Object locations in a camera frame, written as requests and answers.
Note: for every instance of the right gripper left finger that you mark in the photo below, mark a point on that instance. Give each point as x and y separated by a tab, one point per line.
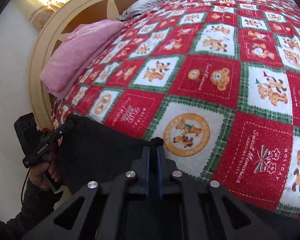
95	211

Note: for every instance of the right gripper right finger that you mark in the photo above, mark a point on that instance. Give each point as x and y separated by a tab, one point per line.
208	210

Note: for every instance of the black pants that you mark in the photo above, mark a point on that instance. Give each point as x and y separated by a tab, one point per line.
93	151

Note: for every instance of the person's left forearm sleeve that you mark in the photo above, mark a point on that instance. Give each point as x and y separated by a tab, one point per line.
37	205

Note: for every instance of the person's left hand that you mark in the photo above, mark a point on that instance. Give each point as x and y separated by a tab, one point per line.
36	174

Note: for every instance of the pink folded blanket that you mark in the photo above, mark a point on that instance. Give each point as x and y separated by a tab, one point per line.
68	61

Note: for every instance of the red patchwork cartoon bedspread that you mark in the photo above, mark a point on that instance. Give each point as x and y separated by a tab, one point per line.
219	81

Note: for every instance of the cream wooden headboard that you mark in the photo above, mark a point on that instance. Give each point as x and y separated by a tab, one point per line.
58	27

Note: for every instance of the striped grey pillow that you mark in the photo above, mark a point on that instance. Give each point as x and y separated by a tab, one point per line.
138	8

